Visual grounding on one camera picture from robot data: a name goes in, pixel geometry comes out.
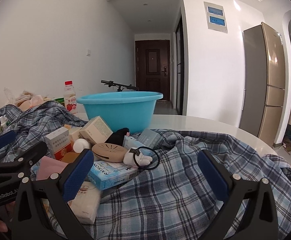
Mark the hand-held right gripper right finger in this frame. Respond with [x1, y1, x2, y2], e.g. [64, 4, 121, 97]
[197, 149, 279, 240]

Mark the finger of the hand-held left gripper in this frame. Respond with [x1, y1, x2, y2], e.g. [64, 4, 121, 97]
[0, 130, 18, 165]
[0, 141, 48, 180]

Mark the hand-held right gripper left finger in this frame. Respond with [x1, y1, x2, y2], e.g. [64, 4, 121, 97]
[12, 148, 96, 240]

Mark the light blue wipes pack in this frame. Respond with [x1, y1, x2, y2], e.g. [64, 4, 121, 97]
[30, 164, 46, 182]

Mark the white round desktop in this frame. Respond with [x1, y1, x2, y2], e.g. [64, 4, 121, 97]
[78, 114, 291, 167]

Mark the person's left hand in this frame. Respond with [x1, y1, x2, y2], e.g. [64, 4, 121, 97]
[0, 201, 17, 233]

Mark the amber bottle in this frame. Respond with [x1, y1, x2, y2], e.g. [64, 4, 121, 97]
[60, 151, 82, 164]

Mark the pink packet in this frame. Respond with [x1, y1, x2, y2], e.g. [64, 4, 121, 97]
[37, 156, 68, 180]

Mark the white and red medicine box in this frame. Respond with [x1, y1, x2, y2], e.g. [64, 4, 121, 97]
[44, 127, 73, 161]

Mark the light blue cigarette box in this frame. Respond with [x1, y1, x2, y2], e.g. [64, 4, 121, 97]
[87, 160, 138, 190]

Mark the white tissue pack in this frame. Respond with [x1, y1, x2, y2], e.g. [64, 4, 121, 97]
[68, 181, 103, 225]

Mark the small white bottle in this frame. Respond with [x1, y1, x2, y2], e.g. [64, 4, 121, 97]
[73, 139, 90, 153]

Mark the beige round vented case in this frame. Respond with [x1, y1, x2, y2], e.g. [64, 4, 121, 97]
[92, 142, 128, 162]

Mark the blue plaid shirt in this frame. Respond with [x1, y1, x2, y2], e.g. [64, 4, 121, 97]
[0, 101, 291, 240]

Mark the small cream box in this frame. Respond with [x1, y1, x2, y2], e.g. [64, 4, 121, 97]
[68, 127, 84, 143]

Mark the clear bag of peach packets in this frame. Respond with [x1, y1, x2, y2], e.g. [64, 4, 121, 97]
[4, 87, 46, 110]

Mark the large cream box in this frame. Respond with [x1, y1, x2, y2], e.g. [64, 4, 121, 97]
[80, 116, 114, 145]

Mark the black plush toy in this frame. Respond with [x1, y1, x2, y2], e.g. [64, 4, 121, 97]
[106, 127, 130, 146]

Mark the light blue cartoon tissue pack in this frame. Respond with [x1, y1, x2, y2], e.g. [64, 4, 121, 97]
[122, 135, 158, 157]

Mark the red-capped drink bottle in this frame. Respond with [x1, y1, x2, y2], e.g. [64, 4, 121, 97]
[64, 81, 78, 117]

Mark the grey-blue box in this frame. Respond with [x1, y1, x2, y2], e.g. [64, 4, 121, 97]
[137, 129, 162, 149]

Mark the blue plastic basin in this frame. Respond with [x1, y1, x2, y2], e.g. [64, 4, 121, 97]
[76, 92, 164, 134]

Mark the black framed glass door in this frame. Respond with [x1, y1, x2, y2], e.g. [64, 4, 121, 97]
[175, 15, 186, 115]

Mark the gold refrigerator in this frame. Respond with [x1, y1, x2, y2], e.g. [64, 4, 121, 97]
[239, 22, 286, 148]

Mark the dark brown entrance door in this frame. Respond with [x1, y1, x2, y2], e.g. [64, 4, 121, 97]
[135, 40, 171, 102]

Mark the white plush black hair tie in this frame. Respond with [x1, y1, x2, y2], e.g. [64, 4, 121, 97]
[124, 146, 160, 170]

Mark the black bicycle handlebar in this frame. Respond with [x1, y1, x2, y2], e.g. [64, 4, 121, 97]
[101, 80, 139, 92]

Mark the wall electrical panel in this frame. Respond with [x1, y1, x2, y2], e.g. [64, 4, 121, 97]
[204, 1, 229, 33]

